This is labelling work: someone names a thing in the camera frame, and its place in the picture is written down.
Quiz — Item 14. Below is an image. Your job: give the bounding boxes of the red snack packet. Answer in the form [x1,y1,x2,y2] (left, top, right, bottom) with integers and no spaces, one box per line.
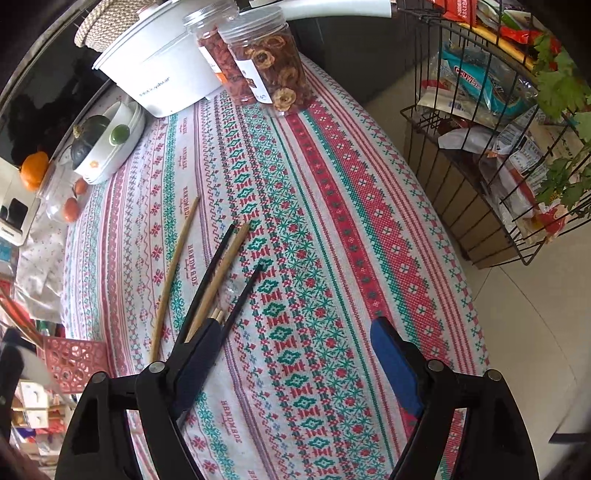
[431,0,481,28]

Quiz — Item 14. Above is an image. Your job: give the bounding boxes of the grey refrigerator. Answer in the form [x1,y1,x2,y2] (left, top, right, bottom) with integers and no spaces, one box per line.
[288,16,419,107]

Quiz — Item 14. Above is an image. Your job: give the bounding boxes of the white electric cooking pot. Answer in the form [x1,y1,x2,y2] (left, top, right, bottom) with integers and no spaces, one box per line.
[91,0,399,118]

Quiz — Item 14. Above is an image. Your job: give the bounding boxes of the dark green squash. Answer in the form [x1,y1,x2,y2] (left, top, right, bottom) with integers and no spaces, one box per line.
[71,115,112,160]

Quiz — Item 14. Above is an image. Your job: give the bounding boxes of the black wire rack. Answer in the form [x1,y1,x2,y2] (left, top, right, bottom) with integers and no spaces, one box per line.
[399,0,591,268]

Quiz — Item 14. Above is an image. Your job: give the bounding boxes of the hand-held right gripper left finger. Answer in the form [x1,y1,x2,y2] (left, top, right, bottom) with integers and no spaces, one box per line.
[54,318,227,480]

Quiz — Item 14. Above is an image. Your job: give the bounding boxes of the white ceramic casserole dish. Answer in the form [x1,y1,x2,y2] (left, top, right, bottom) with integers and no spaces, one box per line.
[71,99,146,185]

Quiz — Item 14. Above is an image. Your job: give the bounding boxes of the black chopstick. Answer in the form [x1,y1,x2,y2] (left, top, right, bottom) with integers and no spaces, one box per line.
[221,263,264,335]
[177,224,235,343]

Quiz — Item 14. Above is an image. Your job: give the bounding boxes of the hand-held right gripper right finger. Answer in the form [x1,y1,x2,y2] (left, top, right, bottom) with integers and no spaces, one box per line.
[370,316,540,480]

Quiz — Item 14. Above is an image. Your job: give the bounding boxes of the small-flowered side table cloth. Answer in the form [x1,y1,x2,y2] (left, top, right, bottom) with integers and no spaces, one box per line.
[16,85,139,324]

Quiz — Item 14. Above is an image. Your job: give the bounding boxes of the pile of wooden chopsticks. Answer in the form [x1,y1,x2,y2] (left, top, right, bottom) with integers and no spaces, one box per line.
[150,196,251,365]

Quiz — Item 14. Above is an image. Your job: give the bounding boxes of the jar of dried red fruit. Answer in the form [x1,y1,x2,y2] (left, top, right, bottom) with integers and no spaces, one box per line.
[182,0,257,104]

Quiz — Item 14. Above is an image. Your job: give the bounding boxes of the cream air fryer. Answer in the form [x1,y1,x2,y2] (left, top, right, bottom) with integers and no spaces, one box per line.
[0,157,40,245]

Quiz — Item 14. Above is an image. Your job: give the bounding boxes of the black microwave oven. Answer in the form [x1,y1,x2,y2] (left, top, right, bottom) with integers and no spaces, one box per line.
[0,28,114,169]

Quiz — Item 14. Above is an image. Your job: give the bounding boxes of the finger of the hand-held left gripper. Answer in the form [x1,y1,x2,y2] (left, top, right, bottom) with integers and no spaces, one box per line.
[0,344,25,416]

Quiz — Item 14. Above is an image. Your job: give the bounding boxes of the orange fruit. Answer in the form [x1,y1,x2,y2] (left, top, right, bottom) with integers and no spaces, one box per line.
[19,151,50,192]

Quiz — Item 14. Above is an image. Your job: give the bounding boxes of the woven basket with lid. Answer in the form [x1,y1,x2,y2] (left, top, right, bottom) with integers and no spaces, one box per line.
[74,0,162,54]

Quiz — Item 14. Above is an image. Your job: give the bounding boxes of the jar of dried fruit rings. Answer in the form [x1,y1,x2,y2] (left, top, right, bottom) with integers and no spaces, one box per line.
[217,6,319,114]

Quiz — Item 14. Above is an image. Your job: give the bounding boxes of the glass jar with wooden lid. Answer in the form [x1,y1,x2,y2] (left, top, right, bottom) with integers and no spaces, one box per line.
[39,161,90,224]

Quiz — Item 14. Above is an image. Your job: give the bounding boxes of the bunch of leafy greens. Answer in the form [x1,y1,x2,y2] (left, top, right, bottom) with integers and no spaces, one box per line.
[533,34,591,208]

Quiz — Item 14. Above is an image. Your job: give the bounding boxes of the pink perforated utensil holder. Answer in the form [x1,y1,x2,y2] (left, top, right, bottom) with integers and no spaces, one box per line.
[41,337,105,395]

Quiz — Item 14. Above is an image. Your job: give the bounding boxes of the blue snack packet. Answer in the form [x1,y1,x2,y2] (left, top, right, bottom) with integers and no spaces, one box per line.
[438,44,532,116]

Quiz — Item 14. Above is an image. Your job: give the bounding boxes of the red green patterned tablecloth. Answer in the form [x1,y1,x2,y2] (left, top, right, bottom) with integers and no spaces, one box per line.
[60,51,490,480]

